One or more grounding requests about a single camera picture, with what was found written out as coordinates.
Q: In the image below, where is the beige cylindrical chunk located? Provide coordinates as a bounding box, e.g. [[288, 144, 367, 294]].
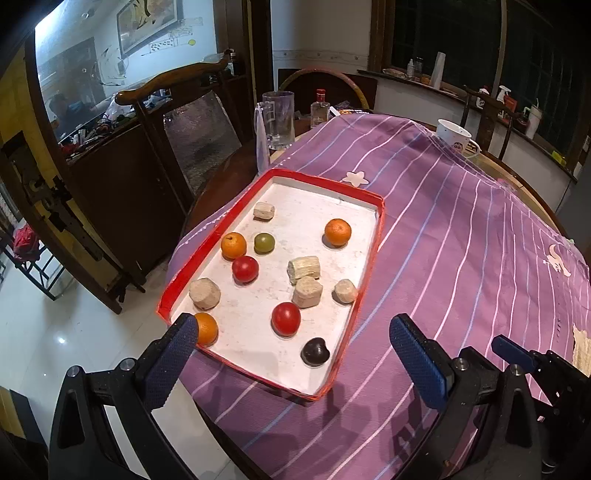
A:
[[292, 276, 324, 309], [287, 255, 321, 285]]

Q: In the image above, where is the red cherry tomato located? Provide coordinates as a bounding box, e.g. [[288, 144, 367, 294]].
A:
[[232, 256, 259, 284], [271, 302, 302, 337]]

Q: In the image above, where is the clear bottle red cap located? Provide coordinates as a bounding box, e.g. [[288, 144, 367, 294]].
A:
[[310, 89, 329, 129]]

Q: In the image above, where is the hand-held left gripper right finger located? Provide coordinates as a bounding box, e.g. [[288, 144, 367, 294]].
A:
[[389, 313, 544, 480]]

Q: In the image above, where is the large round beige chunk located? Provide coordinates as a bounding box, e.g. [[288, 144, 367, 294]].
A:
[[189, 277, 221, 311]]

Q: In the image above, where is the purple striped tablecloth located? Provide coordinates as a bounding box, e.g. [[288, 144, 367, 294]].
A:
[[166, 113, 591, 480]]

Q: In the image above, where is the dark wooden cabinet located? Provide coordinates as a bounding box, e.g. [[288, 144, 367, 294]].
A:
[[65, 120, 195, 301]]

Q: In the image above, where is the small orange kumquat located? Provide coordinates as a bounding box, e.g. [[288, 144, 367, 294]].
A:
[[221, 232, 247, 260]]

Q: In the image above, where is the red rimmed white tray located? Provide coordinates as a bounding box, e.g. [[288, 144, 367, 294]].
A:
[[158, 168, 386, 401]]

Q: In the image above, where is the white printed mug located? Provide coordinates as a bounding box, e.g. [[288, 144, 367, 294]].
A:
[[436, 119, 481, 155]]

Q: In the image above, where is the framed painting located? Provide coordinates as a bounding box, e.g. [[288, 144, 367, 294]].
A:
[[115, 0, 178, 56]]

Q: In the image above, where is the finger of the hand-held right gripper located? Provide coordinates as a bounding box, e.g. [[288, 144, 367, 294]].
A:
[[492, 335, 555, 374]]

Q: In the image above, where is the round-back wooden chair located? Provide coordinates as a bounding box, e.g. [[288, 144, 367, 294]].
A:
[[278, 67, 375, 114]]

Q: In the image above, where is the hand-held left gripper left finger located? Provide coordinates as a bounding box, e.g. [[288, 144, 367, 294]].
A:
[[48, 313, 200, 480]]

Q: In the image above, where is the dark slatted wooden chair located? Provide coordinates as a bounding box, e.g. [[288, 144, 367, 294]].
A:
[[462, 85, 515, 160]]

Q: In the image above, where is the white paper cup stack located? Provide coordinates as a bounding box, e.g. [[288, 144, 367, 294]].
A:
[[429, 52, 446, 88]]

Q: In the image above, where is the carved wooden chair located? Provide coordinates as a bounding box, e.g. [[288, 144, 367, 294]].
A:
[[115, 58, 241, 153]]

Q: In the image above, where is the glass beer mug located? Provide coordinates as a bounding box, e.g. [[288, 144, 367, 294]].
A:
[[254, 91, 296, 151]]

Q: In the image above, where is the dark purple plum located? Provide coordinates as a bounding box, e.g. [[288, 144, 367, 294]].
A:
[[300, 337, 331, 367]]

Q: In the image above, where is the red bag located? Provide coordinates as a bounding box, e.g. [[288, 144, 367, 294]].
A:
[[13, 226, 40, 259]]

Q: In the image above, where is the white tumbler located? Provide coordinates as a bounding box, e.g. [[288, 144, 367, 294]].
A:
[[526, 104, 546, 139]]

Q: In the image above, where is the orange mandarin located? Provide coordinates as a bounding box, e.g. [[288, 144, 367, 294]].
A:
[[324, 218, 352, 247], [194, 312, 219, 347]]

